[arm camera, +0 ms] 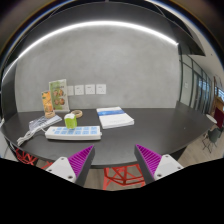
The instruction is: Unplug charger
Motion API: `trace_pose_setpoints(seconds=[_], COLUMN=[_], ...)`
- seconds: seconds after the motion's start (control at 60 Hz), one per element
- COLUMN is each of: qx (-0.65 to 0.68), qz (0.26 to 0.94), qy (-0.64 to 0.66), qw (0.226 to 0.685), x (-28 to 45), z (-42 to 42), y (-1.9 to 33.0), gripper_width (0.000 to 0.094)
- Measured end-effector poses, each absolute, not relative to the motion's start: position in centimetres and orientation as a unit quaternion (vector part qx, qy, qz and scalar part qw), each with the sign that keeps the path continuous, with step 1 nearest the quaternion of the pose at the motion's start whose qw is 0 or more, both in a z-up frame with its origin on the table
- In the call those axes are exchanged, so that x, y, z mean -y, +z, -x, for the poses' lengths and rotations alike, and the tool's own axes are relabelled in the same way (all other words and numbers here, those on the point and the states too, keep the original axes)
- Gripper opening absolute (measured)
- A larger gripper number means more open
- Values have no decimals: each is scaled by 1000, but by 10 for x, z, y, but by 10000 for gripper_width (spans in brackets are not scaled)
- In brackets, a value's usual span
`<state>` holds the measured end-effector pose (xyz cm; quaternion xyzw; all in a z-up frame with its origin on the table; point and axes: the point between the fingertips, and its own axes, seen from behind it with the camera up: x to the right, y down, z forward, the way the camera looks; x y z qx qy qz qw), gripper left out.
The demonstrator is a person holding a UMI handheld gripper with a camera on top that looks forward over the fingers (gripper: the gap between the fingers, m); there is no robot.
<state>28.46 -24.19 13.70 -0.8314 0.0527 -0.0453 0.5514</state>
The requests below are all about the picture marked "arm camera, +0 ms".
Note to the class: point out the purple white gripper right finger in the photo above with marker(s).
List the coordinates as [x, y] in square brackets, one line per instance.
[153, 165]

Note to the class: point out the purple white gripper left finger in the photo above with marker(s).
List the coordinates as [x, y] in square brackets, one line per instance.
[74, 168]

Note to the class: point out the green white charger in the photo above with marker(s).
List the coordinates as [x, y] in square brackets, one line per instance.
[70, 121]

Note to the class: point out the red stool centre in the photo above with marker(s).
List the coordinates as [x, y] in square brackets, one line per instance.
[123, 176]

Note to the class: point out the red stool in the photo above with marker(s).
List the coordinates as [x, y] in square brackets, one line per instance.
[123, 176]
[26, 158]

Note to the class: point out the white power strip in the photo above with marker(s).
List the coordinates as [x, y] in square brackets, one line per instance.
[79, 133]

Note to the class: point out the clear plastic bag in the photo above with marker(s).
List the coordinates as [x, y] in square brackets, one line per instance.
[43, 122]

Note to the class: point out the tape roll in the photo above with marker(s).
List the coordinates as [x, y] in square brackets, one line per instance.
[77, 113]

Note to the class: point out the red stool left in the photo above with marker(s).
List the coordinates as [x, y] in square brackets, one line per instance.
[26, 158]

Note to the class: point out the orange small sign stand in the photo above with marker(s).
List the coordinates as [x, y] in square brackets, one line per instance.
[47, 104]

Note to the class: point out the white blue book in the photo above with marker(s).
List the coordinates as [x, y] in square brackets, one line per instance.
[114, 117]

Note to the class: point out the black chair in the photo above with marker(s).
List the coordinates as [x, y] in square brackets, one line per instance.
[211, 138]

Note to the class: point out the green menu sign stand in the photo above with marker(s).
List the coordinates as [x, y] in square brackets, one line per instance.
[59, 97]

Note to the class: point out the curved ceiling light strip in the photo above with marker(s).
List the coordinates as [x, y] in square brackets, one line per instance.
[91, 24]

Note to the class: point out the white wall socket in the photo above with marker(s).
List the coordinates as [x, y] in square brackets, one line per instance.
[90, 89]
[70, 90]
[79, 89]
[100, 88]

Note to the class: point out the white wall socket left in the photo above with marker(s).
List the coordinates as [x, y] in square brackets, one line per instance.
[70, 90]

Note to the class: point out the white wall socket right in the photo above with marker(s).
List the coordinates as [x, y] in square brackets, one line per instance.
[100, 88]

